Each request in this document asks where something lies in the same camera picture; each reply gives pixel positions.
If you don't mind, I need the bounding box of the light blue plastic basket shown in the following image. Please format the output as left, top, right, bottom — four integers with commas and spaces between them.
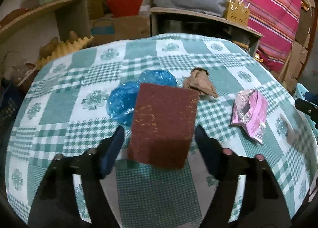
294, 83, 317, 129

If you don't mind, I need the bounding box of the pink snack wrapper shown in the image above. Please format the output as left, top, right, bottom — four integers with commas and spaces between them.
231, 89, 268, 145

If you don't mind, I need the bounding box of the brown paper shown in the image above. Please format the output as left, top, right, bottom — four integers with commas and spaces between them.
183, 68, 218, 98

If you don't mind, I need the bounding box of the blue plastic bag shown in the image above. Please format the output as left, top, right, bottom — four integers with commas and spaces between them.
106, 70, 177, 126

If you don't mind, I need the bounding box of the maroon scouring pad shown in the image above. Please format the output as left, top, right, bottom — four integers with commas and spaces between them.
128, 83, 199, 169

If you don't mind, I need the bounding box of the green checked tablecloth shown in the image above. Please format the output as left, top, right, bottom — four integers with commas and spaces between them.
5, 34, 317, 227

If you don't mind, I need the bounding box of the striped magenta curtain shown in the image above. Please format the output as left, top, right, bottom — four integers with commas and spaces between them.
153, 0, 305, 73

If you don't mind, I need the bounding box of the yellow utensil holder box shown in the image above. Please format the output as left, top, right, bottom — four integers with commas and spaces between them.
224, 0, 250, 26

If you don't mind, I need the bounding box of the yellow egg tray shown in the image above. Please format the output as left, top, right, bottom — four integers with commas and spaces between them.
36, 36, 94, 70

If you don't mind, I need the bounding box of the grey wooden side shelf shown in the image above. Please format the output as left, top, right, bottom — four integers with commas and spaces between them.
150, 7, 263, 57

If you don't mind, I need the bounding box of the cardboard box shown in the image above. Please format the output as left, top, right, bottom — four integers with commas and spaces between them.
90, 15, 151, 45

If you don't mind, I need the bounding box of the red plastic basin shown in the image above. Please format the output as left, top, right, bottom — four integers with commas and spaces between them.
106, 0, 143, 18

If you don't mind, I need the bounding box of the wooden wall shelf unit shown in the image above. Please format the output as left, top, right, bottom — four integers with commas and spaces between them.
1, 0, 91, 46

